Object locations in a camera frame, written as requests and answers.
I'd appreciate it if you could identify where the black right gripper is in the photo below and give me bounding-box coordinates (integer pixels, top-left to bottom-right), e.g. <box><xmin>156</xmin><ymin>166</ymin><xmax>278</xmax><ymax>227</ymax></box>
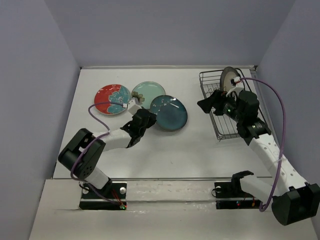
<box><xmin>196</xmin><ymin>89</ymin><xmax>244</xmax><ymax>123</ymax></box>

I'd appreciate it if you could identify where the mint green flower plate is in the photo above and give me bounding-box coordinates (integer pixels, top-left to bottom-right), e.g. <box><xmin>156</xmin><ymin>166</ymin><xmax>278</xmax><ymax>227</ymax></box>
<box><xmin>131</xmin><ymin>81</ymin><xmax>166</xmax><ymax>109</ymax></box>

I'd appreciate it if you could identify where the dark teal blossom plate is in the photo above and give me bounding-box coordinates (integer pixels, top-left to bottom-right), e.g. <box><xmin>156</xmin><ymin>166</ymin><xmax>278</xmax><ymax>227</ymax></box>
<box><xmin>149</xmin><ymin>95</ymin><xmax>188</xmax><ymax>132</ymax></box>

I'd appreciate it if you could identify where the grey rimmed cream plate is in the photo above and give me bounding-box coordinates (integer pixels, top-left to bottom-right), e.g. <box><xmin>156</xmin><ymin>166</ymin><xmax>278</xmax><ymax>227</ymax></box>
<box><xmin>219</xmin><ymin>66</ymin><xmax>241</xmax><ymax>100</ymax></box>

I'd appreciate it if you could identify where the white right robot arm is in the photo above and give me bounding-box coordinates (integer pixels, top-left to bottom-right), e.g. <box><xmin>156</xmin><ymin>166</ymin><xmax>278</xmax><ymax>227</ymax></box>
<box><xmin>197</xmin><ymin>90</ymin><xmax>320</xmax><ymax>226</ymax></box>

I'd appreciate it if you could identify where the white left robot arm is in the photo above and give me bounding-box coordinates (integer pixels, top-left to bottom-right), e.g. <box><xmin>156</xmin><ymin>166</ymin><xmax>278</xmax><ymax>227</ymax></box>
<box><xmin>58</xmin><ymin>108</ymin><xmax>157</xmax><ymax>199</ymax></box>

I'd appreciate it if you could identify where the red and blue floral plate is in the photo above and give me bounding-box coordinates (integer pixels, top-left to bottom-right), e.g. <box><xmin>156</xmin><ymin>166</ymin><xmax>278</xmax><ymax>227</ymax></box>
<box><xmin>94</xmin><ymin>84</ymin><xmax>131</xmax><ymax>116</ymax></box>

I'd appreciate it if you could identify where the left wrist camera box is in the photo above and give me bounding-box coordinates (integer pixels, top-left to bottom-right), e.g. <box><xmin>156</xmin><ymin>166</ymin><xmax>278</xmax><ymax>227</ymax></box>
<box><xmin>122</xmin><ymin>97</ymin><xmax>142</xmax><ymax>115</ymax></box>

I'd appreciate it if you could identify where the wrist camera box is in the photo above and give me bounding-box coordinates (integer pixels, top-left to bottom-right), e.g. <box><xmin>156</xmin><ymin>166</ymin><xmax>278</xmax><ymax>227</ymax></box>
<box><xmin>226</xmin><ymin>76</ymin><xmax>245</xmax><ymax>97</ymax></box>
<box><xmin>122</xmin><ymin>97</ymin><xmax>142</xmax><ymax>115</ymax></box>

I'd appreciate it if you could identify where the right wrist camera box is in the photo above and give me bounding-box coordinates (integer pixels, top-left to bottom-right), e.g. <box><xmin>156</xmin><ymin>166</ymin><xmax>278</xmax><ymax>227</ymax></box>
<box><xmin>226</xmin><ymin>76</ymin><xmax>245</xmax><ymax>97</ymax></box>

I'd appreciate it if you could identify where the black wire dish rack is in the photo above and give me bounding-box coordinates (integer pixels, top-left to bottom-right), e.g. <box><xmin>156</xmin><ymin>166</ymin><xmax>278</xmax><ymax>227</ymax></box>
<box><xmin>198</xmin><ymin>67</ymin><xmax>267</xmax><ymax>141</ymax></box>

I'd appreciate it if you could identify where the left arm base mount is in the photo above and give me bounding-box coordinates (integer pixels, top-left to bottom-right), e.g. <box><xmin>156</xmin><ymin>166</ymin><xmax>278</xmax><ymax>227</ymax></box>
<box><xmin>78</xmin><ymin>181</ymin><xmax>127</xmax><ymax>211</ymax></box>

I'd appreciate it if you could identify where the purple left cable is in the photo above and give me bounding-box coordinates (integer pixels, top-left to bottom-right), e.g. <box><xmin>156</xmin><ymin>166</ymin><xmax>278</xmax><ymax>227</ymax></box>
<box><xmin>70</xmin><ymin>102</ymin><xmax>128</xmax><ymax>208</ymax></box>

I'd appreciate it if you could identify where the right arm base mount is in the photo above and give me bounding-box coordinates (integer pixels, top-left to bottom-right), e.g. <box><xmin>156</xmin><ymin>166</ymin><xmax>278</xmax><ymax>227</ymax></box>
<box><xmin>211</xmin><ymin>182</ymin><xmax>261</xmax><ymax>210</ymax></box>

